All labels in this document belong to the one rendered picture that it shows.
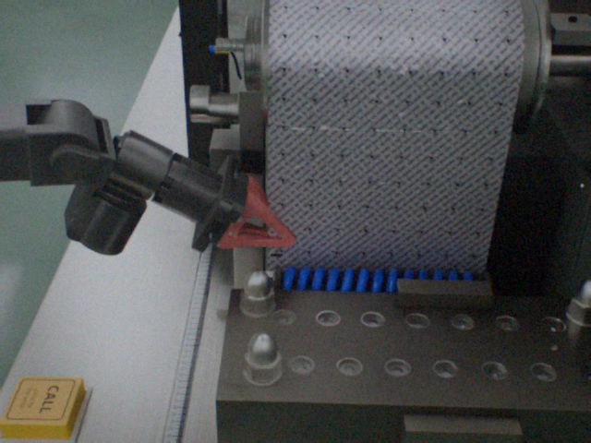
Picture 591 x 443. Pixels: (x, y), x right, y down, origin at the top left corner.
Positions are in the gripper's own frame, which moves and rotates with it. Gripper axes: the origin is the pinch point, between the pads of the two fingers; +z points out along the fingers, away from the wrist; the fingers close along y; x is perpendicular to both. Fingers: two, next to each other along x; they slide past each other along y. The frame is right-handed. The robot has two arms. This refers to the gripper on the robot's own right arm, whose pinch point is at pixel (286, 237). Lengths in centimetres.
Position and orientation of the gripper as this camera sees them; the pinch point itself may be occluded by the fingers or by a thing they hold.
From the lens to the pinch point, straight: 83.2
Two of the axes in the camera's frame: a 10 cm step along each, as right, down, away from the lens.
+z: 8.6, 4.3, 2.6
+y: -0.1, 5.4, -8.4
